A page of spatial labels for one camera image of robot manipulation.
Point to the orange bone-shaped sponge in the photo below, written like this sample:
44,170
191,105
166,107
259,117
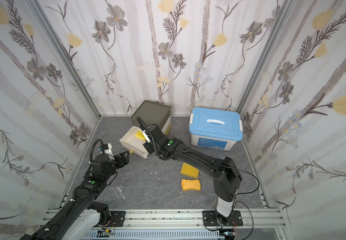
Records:
190,185

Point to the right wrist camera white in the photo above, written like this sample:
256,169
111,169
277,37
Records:
147,139

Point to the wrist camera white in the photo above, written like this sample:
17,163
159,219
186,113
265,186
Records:
107,149
147,139

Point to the white slotted cable duct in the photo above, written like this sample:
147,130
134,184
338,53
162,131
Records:
171,234

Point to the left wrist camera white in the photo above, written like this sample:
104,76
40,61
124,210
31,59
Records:
107,149

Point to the olive three-drawer cabinet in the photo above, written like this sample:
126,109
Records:
153,113

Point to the white drawer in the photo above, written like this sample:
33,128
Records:
129,142

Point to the bright yellow thin sponge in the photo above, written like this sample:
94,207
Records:
140,136

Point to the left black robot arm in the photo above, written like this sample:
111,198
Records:
82,212

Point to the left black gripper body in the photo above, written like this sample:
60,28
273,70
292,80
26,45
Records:
121,158

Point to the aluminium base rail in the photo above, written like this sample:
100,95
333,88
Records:
258,224

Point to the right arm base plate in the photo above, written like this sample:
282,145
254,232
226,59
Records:
212,218

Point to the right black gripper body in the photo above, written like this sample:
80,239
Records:
148,135

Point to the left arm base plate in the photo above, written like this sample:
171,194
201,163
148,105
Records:
113,218

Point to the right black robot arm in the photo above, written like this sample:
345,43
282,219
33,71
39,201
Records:
226,176

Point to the blue lidded storage box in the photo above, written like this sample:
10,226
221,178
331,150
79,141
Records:
215,129

